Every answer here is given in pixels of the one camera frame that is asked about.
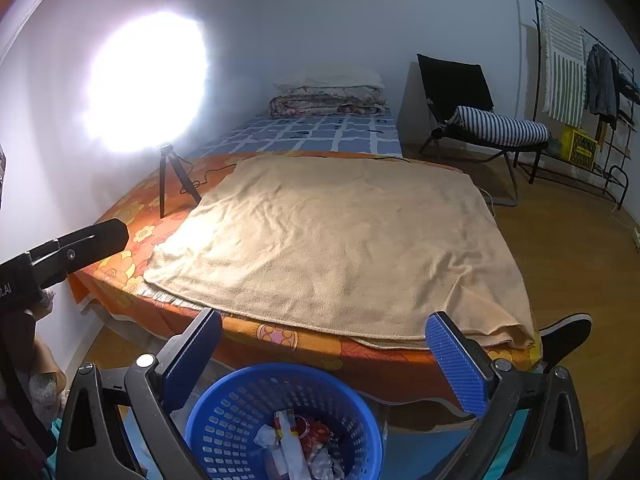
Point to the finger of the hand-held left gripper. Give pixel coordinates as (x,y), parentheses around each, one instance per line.
(85,250)

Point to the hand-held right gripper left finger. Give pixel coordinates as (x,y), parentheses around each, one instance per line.
(192,360)

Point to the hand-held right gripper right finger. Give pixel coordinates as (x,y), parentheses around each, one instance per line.
(457,365)

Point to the blue plastic basket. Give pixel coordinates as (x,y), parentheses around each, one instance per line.
(225,415)

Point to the white paper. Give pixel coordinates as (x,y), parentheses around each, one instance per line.
(327,465)
(265,436)

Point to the red packet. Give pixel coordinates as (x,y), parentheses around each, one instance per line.
(316,432)

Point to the person's left hand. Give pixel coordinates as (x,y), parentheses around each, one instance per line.
(47,390)

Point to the orange floral bed sheet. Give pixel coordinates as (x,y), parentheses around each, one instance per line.
(130,210)

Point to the blue floor mat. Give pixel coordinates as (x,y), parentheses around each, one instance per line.
(425,452)

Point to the person's black shoe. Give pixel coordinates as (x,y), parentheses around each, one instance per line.
(565,337)

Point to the black tripod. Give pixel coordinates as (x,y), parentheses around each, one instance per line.
(167,175)

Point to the beige towel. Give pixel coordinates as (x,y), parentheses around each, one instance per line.
(340,240)

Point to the bright studio light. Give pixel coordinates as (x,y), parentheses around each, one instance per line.
(145,80)

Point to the white power strip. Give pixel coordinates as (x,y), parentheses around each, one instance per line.
(636,240)

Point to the striped cushion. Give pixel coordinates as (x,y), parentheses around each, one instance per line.
(500,127)

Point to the black clothes rack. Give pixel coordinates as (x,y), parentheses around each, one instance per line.
(612,170)

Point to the yellow crate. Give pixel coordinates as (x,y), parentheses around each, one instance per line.
(579,147)

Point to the blue checkered blanket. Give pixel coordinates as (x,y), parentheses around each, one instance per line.
(310,132)

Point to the black folding chair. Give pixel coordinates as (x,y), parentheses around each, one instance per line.
(455,85)

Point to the folded floral quilt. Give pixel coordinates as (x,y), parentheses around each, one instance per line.
(325,102)

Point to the green striped hanging towel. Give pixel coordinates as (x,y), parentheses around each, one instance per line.
(562,70)

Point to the grey hanging jacket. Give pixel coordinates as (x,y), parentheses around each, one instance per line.
(600,85)

